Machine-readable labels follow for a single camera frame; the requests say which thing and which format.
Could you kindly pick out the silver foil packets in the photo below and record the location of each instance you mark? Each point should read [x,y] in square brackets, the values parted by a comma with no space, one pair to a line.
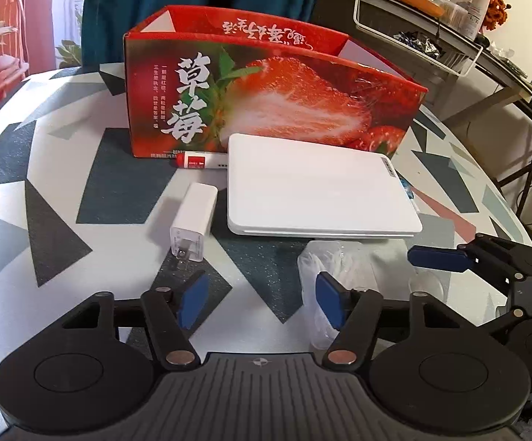
[417,43]

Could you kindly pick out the white plug charger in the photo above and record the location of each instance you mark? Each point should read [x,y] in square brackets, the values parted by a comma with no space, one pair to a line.
[195,218]

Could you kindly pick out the red and white marker pen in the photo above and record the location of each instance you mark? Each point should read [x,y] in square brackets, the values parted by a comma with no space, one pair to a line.
[201,161]

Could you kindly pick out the clear plastic bag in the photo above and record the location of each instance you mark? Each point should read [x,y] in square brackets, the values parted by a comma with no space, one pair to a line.
[367,266]

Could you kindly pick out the orange bowl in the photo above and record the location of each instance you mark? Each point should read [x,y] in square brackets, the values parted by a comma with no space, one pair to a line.
[415,0]

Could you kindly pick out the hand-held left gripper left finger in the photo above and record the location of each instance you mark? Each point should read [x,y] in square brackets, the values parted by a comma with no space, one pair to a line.
[192,301]

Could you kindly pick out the orange flowers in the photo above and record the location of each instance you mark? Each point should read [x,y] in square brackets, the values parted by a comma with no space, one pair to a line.
[496,9]

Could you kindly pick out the small green plant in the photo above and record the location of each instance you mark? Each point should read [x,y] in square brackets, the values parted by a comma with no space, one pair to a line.
[69,54]

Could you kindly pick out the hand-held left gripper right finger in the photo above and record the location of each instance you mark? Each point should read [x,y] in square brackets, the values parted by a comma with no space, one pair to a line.
[332,301]

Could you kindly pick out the white case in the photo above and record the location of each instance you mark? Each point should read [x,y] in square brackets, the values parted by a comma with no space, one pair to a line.
[316,188]

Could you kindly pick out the red strawberry print cardboard box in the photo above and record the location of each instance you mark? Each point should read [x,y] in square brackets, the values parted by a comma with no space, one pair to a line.
[266,96]

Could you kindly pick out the black desk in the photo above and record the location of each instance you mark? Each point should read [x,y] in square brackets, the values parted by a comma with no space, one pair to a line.
[500,73]

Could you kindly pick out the white bottle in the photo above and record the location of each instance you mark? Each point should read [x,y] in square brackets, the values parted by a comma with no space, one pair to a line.
[476,14]

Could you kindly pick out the geometric patterned tablecloth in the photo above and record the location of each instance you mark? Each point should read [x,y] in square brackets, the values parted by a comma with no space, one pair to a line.
[64,183]

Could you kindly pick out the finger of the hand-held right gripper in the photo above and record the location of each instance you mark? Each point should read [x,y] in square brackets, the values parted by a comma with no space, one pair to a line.
[509,326]
[440,258]

